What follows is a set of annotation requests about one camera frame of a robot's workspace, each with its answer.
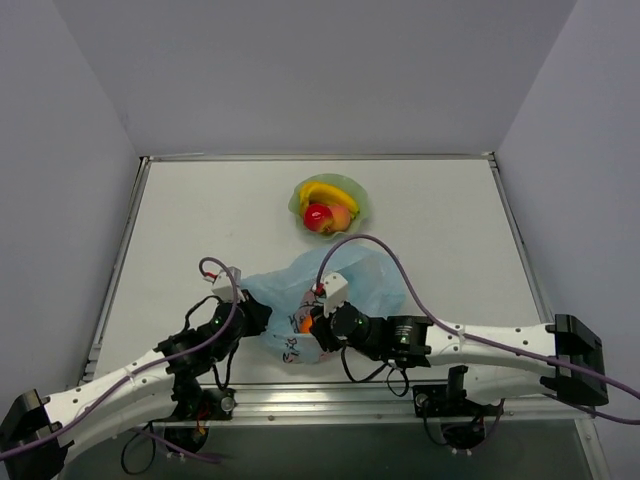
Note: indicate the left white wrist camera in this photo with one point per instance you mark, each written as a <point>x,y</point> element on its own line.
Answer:
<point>226,287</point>

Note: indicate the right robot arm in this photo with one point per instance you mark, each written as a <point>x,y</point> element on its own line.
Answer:
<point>486,364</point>

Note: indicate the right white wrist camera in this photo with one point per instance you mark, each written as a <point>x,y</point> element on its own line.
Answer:
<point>331,292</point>

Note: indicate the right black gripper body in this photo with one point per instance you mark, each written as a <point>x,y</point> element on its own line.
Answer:
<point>319,329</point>

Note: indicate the fake peach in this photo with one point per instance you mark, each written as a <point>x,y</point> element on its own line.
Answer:
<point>339,219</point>

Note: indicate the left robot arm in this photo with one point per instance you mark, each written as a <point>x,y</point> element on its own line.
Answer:
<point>40,434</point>

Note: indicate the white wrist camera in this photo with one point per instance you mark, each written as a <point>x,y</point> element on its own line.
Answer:
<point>226,287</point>
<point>331,292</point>

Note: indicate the yellow fake banana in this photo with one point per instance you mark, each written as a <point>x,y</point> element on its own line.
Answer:
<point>320,192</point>

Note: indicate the green glass bowl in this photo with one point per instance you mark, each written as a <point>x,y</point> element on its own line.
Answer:
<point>350,187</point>

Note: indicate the red fake apple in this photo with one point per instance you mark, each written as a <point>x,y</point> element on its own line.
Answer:
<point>317,218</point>

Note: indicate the light blue plastic bag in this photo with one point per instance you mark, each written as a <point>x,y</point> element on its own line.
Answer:
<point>375,287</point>

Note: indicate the fake orange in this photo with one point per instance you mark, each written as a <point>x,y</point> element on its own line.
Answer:
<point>306,325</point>

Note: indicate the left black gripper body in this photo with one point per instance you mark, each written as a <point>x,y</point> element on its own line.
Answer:
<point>257,315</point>

